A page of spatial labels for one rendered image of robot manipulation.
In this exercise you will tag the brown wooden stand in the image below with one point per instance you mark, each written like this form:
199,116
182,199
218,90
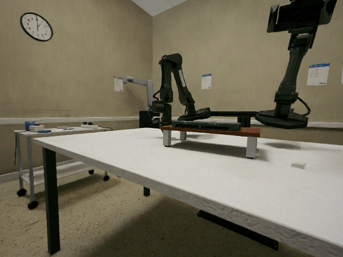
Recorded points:
250,133

